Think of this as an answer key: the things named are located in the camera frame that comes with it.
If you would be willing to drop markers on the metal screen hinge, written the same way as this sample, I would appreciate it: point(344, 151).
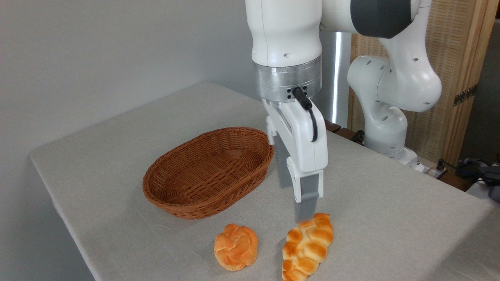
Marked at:
point(465, 95)

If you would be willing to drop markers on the brown wicker basket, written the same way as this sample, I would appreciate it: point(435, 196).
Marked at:
point(172, 183)

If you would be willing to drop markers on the long braided bread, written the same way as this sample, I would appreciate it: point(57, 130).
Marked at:
point(306, 246)

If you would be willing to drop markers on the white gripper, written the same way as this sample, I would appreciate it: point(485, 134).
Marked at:
point(300, 144)

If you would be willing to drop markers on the white vertical light strip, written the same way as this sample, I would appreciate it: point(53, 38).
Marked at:
point(338, 78)

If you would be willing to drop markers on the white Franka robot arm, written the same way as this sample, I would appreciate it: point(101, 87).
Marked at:
point(285, 31)

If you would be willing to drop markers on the white power strip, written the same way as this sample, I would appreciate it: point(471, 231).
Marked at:
point(429, 171)

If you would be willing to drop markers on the round braided bread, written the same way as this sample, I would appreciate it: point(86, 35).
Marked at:
point(236, 248)

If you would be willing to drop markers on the black clamp knob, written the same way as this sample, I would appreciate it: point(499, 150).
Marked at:
point(359, 136)

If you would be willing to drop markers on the grey tablecloth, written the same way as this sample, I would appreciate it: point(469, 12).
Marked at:
point(371, 218)

